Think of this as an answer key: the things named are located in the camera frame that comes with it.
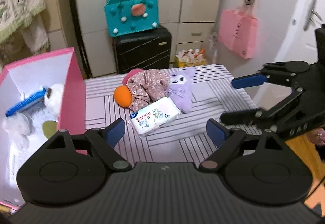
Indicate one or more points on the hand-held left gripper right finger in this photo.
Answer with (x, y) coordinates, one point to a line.
(215, 131)

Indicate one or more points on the person's right hand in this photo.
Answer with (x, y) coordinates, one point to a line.
(320, 137)

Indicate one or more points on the clear plastic bag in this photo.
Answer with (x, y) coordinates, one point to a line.
(213, 44)

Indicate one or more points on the floral fabric hat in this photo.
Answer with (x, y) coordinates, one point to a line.
(147, 84)

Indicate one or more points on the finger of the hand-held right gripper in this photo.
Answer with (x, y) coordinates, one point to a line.
(248, 81)
(241, 118)

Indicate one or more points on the orange plush ball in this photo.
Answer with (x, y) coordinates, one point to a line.
(122, 97)

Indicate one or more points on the teal felt tote bag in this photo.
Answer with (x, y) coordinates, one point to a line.
(119, 23)

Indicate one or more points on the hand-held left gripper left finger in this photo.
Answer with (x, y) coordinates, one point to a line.
(115, 132)

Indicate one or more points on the cream fleece pajama pants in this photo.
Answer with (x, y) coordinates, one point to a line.
(35, 33)

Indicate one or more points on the purple plush toy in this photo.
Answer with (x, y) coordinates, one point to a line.
(179, 92)

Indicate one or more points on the striped pink tablecloth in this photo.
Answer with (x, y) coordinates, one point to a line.
(203, 87)

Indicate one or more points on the blue wet wipes pack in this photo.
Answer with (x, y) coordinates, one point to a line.
(25, 102)

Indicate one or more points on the white fluffy plush green leaf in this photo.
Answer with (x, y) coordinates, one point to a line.
(15, 125)

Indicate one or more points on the pink cardboard box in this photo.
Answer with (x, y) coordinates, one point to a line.
(76, 102)

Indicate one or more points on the pink shopping bag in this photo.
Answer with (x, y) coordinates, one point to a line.
(236, 33)

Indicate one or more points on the black hard suitcase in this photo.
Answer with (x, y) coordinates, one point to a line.
(142, 49)

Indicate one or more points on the pink fluffy pompom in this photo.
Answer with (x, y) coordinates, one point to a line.
(128, 75)

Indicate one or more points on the white wet wipes pack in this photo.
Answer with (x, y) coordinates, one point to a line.
(152, 115)

